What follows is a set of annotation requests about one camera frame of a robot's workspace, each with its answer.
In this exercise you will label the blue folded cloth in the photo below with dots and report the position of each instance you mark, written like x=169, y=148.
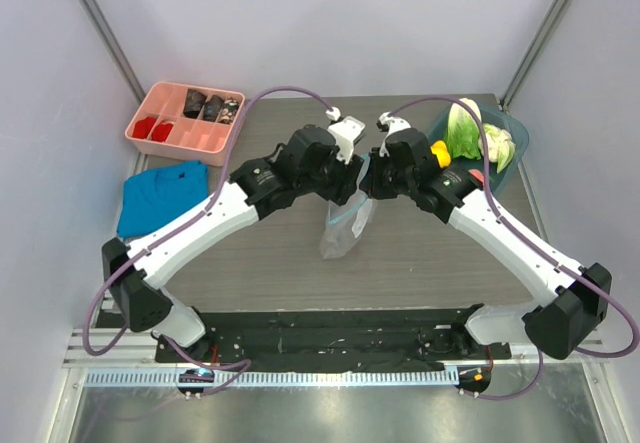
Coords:
x=155, y=197

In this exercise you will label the white cauliflower toy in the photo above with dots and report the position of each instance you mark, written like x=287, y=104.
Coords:
x=501, y=147

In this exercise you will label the red item right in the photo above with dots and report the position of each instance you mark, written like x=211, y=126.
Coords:
x=161, y=131

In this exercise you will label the teal plastic basin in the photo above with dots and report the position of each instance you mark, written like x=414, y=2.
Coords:
x=489, y=115

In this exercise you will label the red item left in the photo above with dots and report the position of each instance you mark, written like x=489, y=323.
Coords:
x=143, y=128

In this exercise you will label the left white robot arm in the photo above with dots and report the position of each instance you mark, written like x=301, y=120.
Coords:
x=320, y=161

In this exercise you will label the red item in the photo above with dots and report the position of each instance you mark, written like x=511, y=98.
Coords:
x=161, y=131
x=143, y=128

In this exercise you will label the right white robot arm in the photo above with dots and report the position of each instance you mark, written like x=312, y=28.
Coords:
x=562, y=311

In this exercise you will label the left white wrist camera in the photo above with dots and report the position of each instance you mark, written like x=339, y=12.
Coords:
x=347, y=132

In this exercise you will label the pink compartment tray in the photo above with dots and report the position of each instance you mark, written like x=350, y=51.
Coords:
x=190, y=139

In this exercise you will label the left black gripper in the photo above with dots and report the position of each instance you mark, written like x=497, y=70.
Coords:
x=345, y=183

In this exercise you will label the green lettuce toy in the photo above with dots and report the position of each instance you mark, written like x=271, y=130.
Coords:
x=462, y=133

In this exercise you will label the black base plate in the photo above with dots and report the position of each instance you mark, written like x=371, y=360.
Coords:
x=370, y=341

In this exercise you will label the white slotted cable duct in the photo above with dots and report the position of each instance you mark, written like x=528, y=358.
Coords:
x=183, y=377

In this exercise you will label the dark patterned roll three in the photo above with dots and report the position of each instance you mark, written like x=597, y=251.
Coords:
x=229, y=109

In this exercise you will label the dark patterned roll one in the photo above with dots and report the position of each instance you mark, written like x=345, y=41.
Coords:
x=194, y=102

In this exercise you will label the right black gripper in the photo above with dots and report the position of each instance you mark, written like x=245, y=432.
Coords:
x=375, y=179

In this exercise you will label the dark patterned roll two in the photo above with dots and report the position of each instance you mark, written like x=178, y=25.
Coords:
x=212, y=108

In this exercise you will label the clear zip top bag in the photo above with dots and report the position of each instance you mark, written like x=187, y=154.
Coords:
x=344, y=224

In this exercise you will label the yellow pear toy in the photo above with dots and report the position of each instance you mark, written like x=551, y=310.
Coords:
x=440, y=150

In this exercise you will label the pink peach toy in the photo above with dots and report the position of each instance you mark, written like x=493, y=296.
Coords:
x=478, y=174

